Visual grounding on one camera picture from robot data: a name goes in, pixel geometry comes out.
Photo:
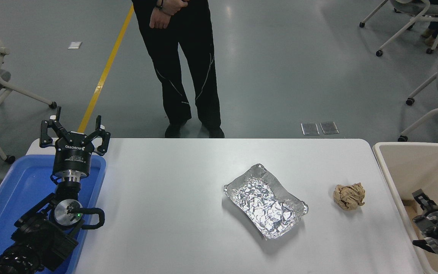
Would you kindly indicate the foil tray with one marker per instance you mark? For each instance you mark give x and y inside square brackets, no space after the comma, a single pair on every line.
[264,201]

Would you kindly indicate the large pale bin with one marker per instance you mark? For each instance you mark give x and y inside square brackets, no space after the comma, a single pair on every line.
[424,167]

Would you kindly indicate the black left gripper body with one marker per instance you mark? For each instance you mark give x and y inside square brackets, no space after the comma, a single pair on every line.
[72,154]

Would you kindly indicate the blue plastic tray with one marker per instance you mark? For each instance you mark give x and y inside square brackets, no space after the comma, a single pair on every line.
[17,190]

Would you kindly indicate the person's right hand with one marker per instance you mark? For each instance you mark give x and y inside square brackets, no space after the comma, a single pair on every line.
[161,19]

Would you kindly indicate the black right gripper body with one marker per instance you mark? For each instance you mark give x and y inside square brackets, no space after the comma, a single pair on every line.
[435,226]

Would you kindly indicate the person's left hand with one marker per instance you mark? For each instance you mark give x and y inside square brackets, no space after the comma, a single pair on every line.
[175,5]

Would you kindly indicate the metal floor plate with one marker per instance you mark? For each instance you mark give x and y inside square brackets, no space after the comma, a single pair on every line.
[310,129]
[329,128]

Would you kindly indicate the crumpled tan paper ball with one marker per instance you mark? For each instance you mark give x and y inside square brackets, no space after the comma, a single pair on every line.
[350,196]

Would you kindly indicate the white floor tag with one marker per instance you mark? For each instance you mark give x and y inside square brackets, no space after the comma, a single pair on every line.
[74,45]

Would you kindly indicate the standing person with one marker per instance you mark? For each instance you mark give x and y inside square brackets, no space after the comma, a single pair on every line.
[181,68]

